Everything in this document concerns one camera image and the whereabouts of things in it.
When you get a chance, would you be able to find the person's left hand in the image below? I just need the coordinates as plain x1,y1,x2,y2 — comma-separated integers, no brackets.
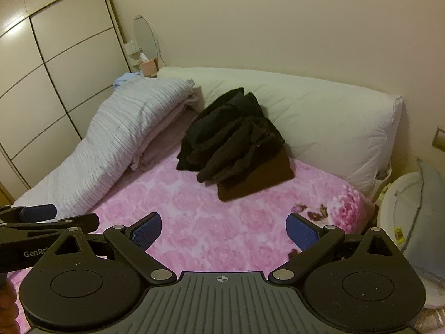
0,279,22,334

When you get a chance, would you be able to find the white round appliance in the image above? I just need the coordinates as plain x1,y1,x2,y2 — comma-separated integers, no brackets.
376,171,445,311

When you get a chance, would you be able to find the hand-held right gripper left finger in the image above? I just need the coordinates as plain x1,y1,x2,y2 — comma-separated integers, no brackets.
44,212,178,286

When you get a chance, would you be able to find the white striped duvet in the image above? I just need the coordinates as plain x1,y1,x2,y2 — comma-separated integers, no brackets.
14,77,196,213

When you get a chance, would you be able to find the pink tissue box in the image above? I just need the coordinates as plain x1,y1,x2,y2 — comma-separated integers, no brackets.
139,59,159,77

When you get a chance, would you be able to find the cream wardrobe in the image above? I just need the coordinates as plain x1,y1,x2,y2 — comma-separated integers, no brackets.
0,0,140,203

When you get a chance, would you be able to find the oval mirror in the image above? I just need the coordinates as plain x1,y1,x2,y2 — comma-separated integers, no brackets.
133,14,161,71

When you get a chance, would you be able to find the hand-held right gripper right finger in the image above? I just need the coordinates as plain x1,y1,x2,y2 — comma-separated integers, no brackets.
268,212,404,286

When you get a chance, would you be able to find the beige folded blanket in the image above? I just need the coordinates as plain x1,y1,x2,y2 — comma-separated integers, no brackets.
130,85,202,172

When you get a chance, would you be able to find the white cosmetic container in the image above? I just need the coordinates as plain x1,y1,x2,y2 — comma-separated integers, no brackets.
123,40,140,60

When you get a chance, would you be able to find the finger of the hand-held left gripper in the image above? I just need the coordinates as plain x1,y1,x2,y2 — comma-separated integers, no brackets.
0,213,100,234
0,203,58,223

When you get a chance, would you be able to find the light blue cloth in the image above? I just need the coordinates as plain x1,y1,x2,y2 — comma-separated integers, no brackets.
113,73,144,88

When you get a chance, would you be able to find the pink rose blanket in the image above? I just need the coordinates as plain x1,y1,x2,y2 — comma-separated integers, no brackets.
7,153,378,334

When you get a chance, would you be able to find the large white pillow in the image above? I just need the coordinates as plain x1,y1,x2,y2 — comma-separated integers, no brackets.
156,66,404,203

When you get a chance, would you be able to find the dark brown fleece garment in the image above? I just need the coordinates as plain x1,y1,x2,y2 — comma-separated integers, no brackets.
196,116,286,186

